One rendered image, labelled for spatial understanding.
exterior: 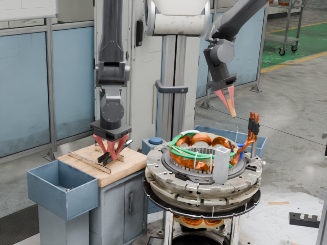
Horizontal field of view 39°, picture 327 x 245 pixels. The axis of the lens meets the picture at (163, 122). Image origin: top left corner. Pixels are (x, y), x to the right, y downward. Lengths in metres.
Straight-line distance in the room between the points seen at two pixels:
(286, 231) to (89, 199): 0.70
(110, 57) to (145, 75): 2.41
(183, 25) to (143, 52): 1.91
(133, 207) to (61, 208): 0.26
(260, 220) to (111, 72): 0.79
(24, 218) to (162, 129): 1.59
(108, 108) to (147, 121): 2.57
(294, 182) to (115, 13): 2.81
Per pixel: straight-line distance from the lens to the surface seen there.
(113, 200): 1.34
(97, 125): 1.27
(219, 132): 1.63
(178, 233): 1.52
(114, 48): 1.17
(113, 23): 1.15
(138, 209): 1.44
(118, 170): 1.30
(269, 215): 1.72
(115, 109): 1.15
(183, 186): 1.17
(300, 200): 1.85
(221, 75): 1.48
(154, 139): 1.56
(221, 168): 1.17
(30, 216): 3.12
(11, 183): 3.56
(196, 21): 1.62
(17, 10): 3.39
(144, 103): 3.64
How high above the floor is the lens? 1.65
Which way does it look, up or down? 21 degrees down
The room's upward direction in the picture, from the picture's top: 3 degrees clockwise
